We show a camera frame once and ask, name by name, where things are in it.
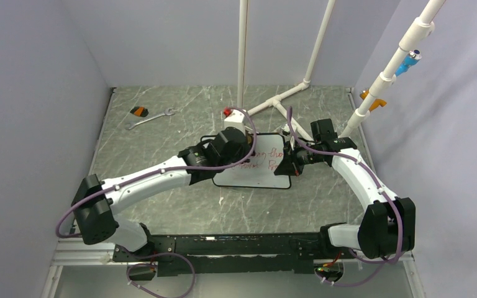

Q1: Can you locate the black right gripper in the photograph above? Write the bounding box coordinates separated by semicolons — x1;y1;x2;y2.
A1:
274;139;324;177

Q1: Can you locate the white whiteboard black frame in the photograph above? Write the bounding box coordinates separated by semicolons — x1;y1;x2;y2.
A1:
212;133;291;189

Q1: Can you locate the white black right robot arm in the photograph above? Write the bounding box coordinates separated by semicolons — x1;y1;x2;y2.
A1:
275;119;416;262

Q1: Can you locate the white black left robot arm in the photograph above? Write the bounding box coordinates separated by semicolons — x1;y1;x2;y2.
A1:
72;127;254;261

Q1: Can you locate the orange clip on pipe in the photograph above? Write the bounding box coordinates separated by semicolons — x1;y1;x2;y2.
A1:
360;89;388;112

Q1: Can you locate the silver open-end wrench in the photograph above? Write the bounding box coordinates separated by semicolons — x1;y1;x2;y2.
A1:
125;107;176;130

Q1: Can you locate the black orange small tool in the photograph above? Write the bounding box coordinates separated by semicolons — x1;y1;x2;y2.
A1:
130;106;149;117

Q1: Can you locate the blue clip on pipe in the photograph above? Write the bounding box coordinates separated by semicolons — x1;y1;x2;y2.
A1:
394;50;422;77

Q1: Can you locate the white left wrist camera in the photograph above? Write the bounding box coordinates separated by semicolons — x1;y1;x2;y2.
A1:
223;107;246;135

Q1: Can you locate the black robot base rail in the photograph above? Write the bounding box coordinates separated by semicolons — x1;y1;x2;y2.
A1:
112;232;352;277

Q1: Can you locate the white PVC pipe frame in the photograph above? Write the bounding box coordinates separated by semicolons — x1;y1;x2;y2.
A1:
235;0;447;143

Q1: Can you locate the aluminium extrusion rail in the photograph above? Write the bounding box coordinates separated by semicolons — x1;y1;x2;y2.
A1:
52;239;115;266

